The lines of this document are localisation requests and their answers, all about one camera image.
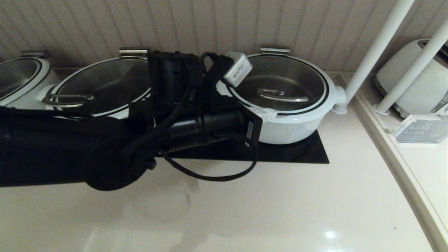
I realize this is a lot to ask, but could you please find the white pot with steel interior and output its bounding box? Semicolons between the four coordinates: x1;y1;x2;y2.
257;86;347;145

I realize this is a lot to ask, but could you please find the large black induction cooktop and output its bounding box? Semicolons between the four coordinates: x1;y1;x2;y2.
154;129;329;164

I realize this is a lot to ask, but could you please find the clear acrylic sign holder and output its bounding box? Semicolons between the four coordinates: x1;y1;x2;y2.
389;114;448;144

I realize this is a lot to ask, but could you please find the white toaster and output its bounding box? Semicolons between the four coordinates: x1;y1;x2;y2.
373;39;448;119

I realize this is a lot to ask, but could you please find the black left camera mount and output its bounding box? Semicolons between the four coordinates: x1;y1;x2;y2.
201;52;236;105

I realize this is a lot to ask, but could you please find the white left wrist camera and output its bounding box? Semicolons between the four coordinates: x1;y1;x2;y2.
223;51;253;88

